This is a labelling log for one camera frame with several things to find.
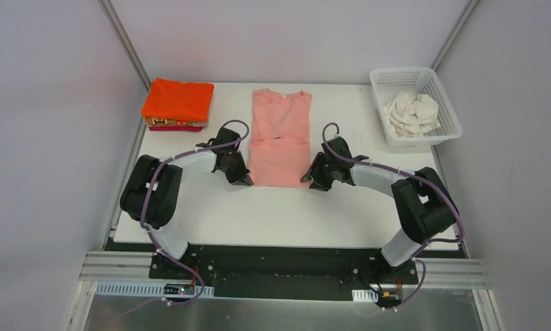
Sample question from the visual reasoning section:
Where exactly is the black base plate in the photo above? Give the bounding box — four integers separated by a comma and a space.
149, 244, 418, 301

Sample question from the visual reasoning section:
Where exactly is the white plastic basket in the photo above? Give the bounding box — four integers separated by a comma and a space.
370, 67, 462, 148

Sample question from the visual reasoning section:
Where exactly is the white crumpled t-shirt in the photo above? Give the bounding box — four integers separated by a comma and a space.
383, 91, 441, 138

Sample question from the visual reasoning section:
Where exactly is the white cable duct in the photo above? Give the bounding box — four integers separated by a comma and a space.
94, 281, 214, 299
352, 290, 379, 303

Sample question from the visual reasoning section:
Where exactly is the corner frame post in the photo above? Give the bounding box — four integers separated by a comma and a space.
431, 0, 482, 72
98, 0, 151, 90

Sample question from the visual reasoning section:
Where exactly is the pink t-shirt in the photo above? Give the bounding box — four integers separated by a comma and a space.
248, 89, 312, 188

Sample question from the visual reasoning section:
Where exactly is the right corner frame post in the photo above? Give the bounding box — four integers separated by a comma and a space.
431, 0, 482, 72

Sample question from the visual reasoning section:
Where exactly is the left corner frame post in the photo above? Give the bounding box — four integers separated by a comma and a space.
98, 0, 151, 90

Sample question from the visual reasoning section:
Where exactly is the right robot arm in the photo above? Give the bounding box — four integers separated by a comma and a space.
301, 137, 459, 270

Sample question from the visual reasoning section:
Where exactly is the magenta folded t-shirt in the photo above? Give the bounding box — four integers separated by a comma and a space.
148, 126, 203, 132

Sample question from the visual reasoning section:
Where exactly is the aluminium rail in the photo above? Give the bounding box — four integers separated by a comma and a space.
79, 250, 492, 290

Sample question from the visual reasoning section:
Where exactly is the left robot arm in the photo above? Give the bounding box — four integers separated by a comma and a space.
119, 126, 253, 260

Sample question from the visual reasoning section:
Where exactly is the right white cable duct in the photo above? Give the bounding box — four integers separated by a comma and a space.
352, 290, 379, 303

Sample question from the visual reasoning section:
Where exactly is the left white cable duct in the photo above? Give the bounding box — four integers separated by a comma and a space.
94, 281, 214, 299

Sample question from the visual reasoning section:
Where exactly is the orange folded t-shirt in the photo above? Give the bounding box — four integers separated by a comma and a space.
141, 78, 214, 122

